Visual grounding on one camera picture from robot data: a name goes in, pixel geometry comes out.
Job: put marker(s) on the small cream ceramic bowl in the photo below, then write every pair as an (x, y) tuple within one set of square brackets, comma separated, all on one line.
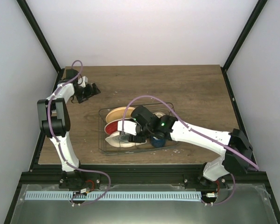
[(159, 114)]

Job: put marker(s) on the black frame post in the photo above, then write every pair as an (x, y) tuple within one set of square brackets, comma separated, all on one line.
[(245, 32), (39, 34)]

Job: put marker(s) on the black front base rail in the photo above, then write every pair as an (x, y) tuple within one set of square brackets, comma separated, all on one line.
[(189, 176)]

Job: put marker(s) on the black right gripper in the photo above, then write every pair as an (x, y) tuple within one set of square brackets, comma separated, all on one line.
[(136, 140)]

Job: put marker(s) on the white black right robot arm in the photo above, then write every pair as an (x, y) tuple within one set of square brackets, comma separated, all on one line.
[(233, 148)]

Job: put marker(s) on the black left frame post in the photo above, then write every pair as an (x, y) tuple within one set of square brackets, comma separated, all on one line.
[(39, 34)]

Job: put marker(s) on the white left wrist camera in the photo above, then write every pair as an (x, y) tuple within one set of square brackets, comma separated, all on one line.
[(82, 81)]

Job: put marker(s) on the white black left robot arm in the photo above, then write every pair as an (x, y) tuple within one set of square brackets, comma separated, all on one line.
[(54, 119)]

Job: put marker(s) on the clear acrylic front panel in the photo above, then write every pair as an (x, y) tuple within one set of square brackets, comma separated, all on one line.
[(240, 204)]

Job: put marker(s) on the black right frame post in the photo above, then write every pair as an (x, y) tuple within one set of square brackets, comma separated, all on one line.
[(245, 32)]

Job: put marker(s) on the red plate teal flower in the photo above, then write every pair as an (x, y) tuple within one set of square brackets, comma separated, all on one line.
[(111, 127)]

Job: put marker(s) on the yellow ceramic plate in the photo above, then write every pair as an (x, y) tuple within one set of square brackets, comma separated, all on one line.
[(118, 113)]

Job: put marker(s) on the light blue slotted strip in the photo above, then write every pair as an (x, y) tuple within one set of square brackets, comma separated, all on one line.
[(116, 196)]

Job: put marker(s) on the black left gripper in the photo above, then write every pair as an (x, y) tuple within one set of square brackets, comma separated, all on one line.
[(89, 93)]

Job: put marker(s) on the dark blue ceramic mug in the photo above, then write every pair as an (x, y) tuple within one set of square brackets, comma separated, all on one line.
[(157, 143)]

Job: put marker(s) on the black wire dish rack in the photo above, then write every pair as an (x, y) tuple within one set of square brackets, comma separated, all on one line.
[(107, 149)]

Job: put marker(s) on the white bowl green red rim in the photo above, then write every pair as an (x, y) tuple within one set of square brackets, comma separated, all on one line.
[(117, 140)]

